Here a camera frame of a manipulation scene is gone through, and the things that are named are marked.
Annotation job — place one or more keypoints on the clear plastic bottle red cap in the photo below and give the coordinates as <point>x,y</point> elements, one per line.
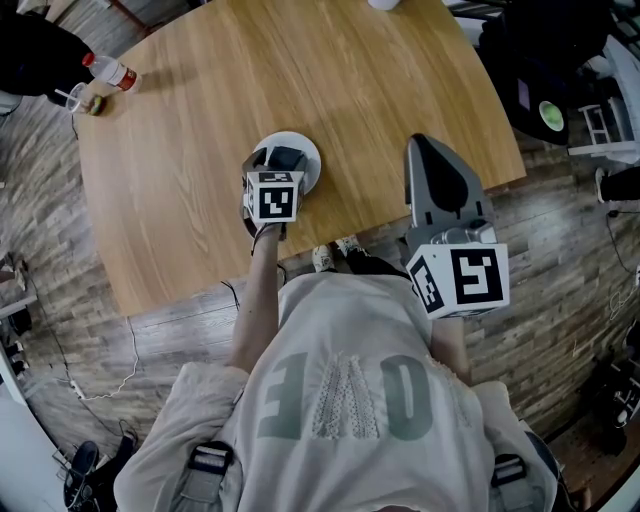
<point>112,72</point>

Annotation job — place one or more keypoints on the person's left forearm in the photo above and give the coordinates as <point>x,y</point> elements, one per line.
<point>257,310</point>

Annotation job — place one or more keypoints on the small green yellow item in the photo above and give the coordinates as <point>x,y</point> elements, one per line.
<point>97,105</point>

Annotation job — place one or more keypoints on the green round lid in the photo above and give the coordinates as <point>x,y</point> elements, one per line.
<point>551,115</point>

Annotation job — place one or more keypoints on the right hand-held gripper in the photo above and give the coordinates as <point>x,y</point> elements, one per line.
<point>452,235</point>

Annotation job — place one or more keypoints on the person's dark trousers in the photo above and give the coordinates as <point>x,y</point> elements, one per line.
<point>372,265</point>

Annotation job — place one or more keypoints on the black bag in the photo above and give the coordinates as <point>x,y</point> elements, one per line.
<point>545,55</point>

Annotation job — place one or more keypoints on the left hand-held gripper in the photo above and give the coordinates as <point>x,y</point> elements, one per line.
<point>276,202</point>

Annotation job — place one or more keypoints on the white round plate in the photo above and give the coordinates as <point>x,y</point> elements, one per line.
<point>312,160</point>

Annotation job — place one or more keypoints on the person's right forearm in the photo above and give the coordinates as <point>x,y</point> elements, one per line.
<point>450,345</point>

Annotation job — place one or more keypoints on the person's white shoe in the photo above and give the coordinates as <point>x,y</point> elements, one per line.
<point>323,258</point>
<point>350,244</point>

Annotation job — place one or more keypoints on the white round object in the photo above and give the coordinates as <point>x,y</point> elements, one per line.
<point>384,4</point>

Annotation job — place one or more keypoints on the clear plastic cup with straw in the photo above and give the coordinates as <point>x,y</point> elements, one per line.
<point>76,97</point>

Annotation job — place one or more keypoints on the black sneaker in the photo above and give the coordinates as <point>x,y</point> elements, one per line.
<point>80,472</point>

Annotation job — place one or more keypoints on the white metal rack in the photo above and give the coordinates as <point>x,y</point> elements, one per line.
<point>605,130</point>

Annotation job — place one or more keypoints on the person's beige printed shirt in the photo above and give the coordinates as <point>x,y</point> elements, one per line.
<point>350,400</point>

